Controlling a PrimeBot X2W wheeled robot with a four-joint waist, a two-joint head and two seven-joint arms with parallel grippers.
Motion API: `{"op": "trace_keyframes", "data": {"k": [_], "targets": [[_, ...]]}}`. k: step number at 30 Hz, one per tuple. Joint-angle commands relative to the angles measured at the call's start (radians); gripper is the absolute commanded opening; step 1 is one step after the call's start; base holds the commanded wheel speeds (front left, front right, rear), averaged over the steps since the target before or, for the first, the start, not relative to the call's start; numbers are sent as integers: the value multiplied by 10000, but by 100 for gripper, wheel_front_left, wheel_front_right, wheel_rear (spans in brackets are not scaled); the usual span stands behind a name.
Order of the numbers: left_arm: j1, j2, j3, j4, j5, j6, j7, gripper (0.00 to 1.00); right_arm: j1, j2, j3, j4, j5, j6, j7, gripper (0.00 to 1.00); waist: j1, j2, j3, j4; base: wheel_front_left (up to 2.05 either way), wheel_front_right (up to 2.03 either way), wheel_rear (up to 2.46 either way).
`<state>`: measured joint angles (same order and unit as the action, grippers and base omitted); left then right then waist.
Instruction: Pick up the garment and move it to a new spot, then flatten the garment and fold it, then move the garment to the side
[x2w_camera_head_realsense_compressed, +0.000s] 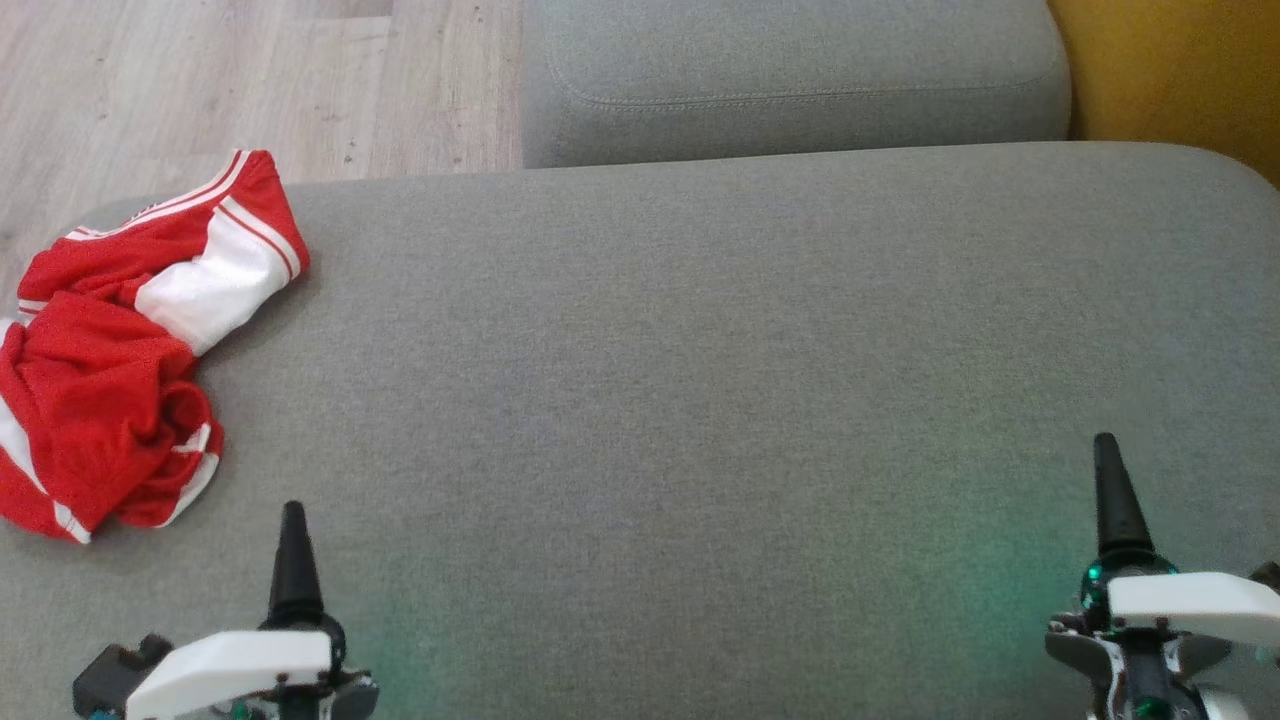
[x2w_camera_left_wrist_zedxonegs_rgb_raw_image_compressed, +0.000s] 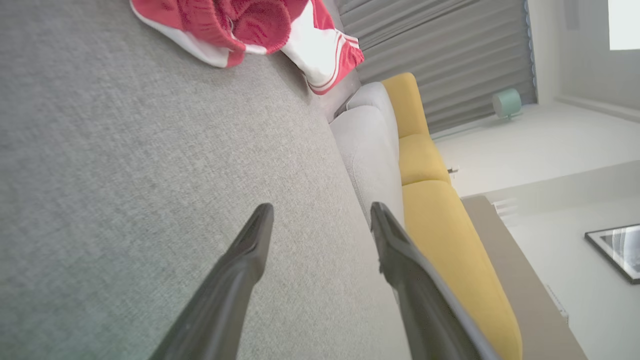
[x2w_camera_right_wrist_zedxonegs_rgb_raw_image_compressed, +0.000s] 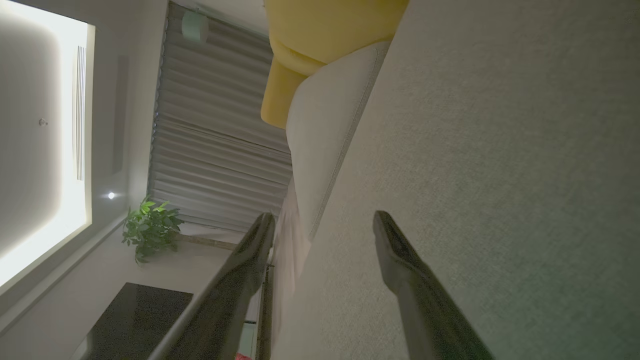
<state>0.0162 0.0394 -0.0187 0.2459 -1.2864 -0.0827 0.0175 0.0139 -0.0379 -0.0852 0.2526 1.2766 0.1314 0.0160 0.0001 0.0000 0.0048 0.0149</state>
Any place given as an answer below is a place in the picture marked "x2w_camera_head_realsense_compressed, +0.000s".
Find yellow sofa backrest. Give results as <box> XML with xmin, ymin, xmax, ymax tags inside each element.
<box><xmin>1045</xmin><ymin>0</ymin><xmax>1280</xmax><ymax>191</ymax></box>

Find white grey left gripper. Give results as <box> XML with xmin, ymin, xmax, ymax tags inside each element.
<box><xmin>125</xmin><ymin>500</ymin><xmax>381</xmax><ymax>720</ymax></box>

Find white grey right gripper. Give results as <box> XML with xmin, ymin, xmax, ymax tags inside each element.
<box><xmin>1045</xmin><ymin>432</ymin><xmax>1280</xmax><ymax>720</ymax></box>

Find small grey sofa seat cushion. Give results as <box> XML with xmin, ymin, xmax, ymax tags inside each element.
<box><xmin>520</xmin><ymin>0</ymin><xmax>1073</xmax><ymax>169</ymax></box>

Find large grey sofa seat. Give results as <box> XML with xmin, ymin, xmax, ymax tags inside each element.
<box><xmin>0</xmin><ymin>140</ymin><xmax>1280</xmax><ymax>720</ymax></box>

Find red jersey with number 23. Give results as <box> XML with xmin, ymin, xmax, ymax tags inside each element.
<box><xmin>17</xmin><ymin>148</ymin><xmax>310</xmax><ymax>358</ymax></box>

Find red shorts with white stripes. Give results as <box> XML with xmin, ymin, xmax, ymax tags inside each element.
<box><xmin>0</xmin><ymin>295</ymin><xmax>224</xmax><ymax>545</ymax></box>

